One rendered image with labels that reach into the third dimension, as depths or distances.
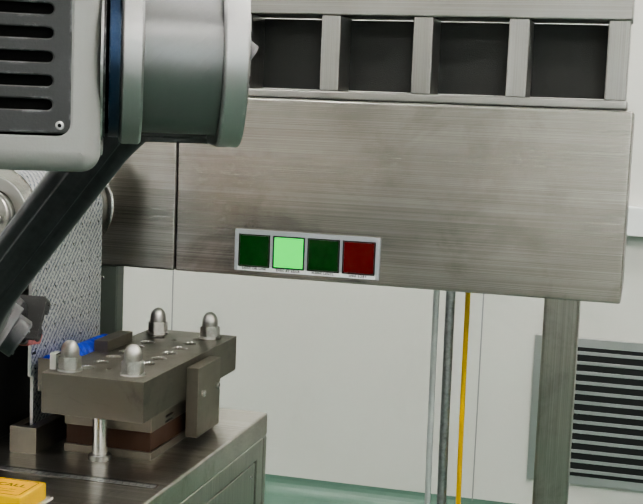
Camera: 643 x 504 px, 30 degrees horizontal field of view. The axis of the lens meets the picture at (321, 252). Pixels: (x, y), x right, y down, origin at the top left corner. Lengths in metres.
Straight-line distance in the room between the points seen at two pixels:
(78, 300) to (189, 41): 1.23
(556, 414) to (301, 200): 0.58
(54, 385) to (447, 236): 0.66
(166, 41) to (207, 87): 0.04
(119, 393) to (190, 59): 1.03
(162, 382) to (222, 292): 2.77
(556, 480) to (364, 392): 2.35
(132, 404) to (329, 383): 2.78
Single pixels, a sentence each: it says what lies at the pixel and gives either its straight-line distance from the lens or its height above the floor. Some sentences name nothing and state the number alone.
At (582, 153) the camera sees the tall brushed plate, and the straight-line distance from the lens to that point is 1.92.
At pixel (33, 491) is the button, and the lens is 1.62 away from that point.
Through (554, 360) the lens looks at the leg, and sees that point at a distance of 2.12.
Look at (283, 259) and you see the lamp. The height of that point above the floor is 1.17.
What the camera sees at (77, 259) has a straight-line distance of 1.95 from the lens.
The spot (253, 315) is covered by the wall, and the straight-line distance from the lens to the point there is 4.53.
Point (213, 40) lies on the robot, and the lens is 0.78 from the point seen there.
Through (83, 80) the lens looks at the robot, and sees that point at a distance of 0.76.
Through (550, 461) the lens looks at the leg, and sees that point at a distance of 2.16.
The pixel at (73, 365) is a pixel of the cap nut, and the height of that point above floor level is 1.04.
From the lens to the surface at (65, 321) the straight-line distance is 1.93.
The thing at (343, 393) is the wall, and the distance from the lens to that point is 4.48.
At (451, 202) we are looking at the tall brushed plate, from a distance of 1.94.
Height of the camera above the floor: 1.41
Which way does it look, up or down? 6 degrees down
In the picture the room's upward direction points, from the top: 2 degrees clockwise
